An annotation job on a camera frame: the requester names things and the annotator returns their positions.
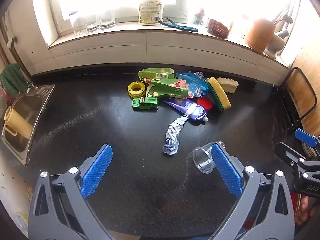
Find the purple squeezed tube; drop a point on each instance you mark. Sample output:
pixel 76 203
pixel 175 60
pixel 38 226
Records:
pixel 183 106

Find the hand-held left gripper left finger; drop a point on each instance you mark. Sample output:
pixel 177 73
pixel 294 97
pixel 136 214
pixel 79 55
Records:
pixel 98 172

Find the white sponge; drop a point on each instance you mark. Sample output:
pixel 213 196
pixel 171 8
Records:
pixel 230 85

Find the jar of red spice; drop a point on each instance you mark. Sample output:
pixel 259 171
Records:
pixel 218 28

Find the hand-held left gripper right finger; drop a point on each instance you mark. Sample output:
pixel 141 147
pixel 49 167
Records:
pixel 226 171

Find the clear drinking glass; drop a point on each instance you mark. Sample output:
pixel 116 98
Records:
pixel 79 27
pixel 93 25
pixel 107 22

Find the blue plastic bag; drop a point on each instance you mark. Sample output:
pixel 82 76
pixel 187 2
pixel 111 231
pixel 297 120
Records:
pixel 196 85

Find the person's right hand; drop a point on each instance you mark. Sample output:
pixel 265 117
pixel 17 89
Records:
pixel 303 210

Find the green cardboard box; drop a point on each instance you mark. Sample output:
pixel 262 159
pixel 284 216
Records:
pixel 155 73

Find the clear plastic cup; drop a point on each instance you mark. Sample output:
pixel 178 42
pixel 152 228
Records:
pixel 205 160

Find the yellow green sponge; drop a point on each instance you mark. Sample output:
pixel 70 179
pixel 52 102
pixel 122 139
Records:
pixel 220 95

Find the green cartoon drink carton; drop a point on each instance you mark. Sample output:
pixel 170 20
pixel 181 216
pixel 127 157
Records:
pixel 170 87

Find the green toy car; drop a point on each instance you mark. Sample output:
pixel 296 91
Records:
pixel 146 103

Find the small colourful jar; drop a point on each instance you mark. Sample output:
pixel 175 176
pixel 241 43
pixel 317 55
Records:
pixel 199 17

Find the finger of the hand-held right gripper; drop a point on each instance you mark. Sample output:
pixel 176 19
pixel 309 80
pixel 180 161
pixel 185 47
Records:
pixel 287 152
pixel 305 137

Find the terracotta pot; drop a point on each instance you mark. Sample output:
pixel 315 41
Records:
pixel 258 36

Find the red round lid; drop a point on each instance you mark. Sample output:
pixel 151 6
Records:
pixel 205 104

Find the yellow plastic jug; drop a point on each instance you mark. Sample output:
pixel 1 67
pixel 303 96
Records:
pixel 20 123

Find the black metal frame rack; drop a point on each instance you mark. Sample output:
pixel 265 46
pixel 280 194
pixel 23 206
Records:
pixel 287 107

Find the yellow tape spool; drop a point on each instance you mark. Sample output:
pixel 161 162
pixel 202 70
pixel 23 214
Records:
pixel 131 90

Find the grey pestle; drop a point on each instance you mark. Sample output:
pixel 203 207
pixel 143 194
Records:
pixel 286 19

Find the white mortar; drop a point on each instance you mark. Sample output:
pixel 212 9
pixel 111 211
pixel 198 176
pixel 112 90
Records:
pixel 275 46

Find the white soap bottle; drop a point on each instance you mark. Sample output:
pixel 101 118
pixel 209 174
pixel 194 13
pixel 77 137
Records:
pixel 150 11

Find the steel sink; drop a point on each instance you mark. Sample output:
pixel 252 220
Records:
pixel 23 105

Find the green knitted cloth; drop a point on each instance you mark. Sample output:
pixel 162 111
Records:
pixel 11 80

